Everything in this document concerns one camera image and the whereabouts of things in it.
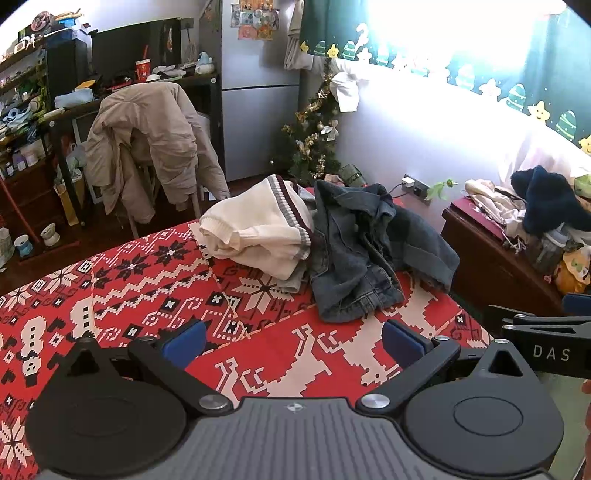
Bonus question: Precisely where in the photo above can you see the green camouflage bag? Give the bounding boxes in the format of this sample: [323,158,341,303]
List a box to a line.
[338,164,369,188]

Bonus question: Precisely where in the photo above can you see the person's right hand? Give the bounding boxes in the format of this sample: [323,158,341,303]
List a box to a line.
[582,379,591,464]

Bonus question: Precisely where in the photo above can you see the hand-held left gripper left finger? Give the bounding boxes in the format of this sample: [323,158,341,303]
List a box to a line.
[68,320,234,418]

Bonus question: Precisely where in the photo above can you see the yellow cardboard box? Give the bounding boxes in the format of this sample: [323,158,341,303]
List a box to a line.
[54,182,80,227]

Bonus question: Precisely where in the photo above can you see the white drawer unit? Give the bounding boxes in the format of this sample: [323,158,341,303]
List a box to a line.
[71,111,105,206]

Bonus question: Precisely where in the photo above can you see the wooden dresser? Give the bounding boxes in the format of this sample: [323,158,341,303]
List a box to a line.
[0,152,63,241]

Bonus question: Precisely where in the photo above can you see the green plant sprig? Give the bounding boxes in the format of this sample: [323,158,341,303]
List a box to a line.
[427,178,459,202]

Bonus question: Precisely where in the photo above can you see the black monitor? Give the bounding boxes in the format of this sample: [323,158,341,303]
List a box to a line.
[90,17,195,86]

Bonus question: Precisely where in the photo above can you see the black speaker box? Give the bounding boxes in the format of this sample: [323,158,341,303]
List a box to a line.
[45,39,92,112]

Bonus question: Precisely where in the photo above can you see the red broom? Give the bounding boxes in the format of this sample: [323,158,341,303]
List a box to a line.
[0,178,35,243]

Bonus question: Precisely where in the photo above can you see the black desk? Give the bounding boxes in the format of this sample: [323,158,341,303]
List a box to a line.
[44,71,221,229]

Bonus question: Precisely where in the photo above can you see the grey garment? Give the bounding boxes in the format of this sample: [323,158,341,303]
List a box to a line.
[270,261,311,296]

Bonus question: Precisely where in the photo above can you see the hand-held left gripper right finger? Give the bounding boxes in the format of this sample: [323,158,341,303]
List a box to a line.
[356,320,527,418]

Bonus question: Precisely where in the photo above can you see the colourful magnet pictures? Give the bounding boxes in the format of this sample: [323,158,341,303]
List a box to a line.
[230,1,281,42]

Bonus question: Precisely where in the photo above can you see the grey refrigerator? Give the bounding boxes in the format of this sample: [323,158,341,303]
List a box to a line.
[220,0,306,184]

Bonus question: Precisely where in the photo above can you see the power strip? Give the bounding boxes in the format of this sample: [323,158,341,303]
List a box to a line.
[401,174,433,200]

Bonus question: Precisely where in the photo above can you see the dark blue knit cloth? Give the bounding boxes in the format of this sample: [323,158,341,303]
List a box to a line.
[510,166,591,234]

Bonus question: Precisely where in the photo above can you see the green printed curtain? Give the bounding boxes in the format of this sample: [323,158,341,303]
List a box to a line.
[299,0,591,154]

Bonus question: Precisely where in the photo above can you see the beige jacket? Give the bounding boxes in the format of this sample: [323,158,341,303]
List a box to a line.
[85,82,232,225]

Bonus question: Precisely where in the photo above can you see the small Christmas tree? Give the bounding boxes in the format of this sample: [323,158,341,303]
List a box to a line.
[270,58,343,186]

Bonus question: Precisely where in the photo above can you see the chair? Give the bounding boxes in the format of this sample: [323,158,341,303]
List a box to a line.
[124,131,208,239]

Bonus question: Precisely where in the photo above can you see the light blue folded cloth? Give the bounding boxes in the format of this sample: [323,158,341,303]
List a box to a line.
[54,88,96,110]

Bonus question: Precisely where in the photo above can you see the hanging beige cloth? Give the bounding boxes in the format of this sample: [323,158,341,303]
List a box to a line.
[283,0,315,71]

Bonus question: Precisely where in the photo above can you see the baby bottle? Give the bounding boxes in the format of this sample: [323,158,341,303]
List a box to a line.
[526,224,570,276]

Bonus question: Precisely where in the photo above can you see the pile of pale clothes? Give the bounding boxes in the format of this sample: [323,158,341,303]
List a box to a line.
[464,178,529,243]

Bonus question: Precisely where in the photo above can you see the blue denim shorts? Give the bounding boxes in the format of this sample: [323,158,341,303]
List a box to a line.
[307,180,461,324]

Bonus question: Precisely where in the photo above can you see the wooden side cabinet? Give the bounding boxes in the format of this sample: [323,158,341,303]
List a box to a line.
[441,194,571,320]

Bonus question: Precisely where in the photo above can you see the cluttered shelf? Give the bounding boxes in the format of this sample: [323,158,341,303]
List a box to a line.
[0,7,52,153]

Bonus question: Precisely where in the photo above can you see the red patterned blanket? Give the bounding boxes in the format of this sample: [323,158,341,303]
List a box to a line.
[0,210,497,480]

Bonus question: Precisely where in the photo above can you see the white knit sweater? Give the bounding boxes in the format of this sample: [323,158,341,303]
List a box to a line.
[189,174,318,281]

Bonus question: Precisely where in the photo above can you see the yellow printed bag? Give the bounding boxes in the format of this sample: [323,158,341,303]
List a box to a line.
[551,244,591,297]

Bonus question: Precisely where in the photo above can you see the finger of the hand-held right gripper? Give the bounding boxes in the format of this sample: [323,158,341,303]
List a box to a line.
[563,293,591,319]
[482,305,568,341]

